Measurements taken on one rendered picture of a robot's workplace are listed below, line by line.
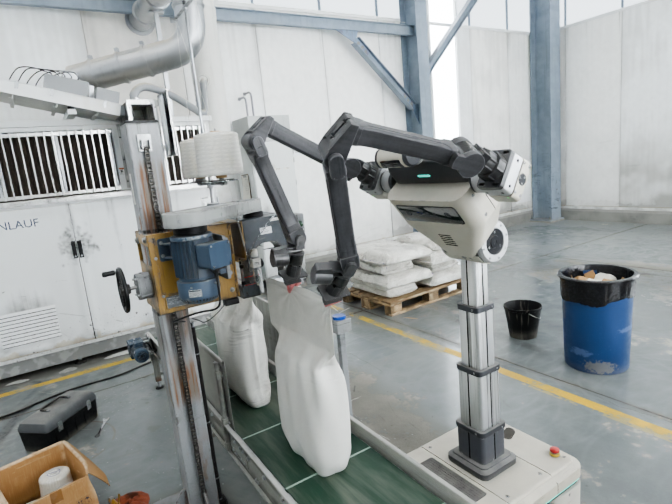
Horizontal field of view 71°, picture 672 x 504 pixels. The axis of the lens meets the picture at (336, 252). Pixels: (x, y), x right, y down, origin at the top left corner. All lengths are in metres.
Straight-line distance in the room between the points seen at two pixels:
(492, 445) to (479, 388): 0.26
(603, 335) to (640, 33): 6.99
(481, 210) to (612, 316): 2.03
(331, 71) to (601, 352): 5.16
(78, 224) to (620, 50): 8.66
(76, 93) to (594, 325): 4.12
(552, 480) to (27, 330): 3.99
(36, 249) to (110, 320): 0.85
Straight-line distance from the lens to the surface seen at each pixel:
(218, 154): 1.76
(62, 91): 4.29
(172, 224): 1.72
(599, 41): 10.12
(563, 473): 2.25
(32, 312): 4.68
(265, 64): 6.67
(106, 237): 4.62
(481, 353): 1.95
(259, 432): 2.30
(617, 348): 3.61
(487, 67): 9.41
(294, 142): 1.71
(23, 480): 3.04
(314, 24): 6.94
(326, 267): 1.46
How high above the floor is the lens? 1.54
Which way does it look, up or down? 11 degrees down
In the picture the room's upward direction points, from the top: 6 degrees counter-clockwise
